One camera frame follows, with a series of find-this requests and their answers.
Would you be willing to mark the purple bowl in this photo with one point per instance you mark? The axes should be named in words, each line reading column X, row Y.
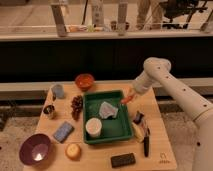
column 34, row 149

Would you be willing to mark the small metal can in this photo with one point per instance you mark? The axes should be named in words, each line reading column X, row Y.
column 49, row 111

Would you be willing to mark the dark grape bunch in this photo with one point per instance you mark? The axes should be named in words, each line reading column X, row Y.
column 77, row 106

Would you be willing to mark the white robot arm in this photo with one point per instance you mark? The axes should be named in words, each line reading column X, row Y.
column 199, row 109

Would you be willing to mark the crumpled grey cloth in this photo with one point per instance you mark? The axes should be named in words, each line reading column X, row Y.
column 107, row 110

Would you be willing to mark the white paper cup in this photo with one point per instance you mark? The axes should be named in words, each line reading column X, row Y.
column 94, row 127

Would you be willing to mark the green plastic tray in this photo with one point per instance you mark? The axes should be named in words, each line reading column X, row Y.
column 113, row 129

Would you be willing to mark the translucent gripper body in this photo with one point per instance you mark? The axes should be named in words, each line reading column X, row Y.
column 131, row 93

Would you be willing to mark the grey blue cup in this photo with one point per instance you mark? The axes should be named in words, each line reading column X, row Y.
column 58, row 91

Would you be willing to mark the blue sponge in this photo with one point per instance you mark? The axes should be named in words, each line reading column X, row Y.
column 63, row 132

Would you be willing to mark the orange bowl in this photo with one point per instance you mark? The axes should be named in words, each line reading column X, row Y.
column 84, row 81

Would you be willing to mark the black office chair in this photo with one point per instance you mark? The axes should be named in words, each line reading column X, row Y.
column 175, row 8

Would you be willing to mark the black rectangular block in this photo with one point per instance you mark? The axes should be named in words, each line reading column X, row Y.
column 123, row 160

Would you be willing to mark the yellow round fruit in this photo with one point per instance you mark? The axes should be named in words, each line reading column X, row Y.
column 73, row 151

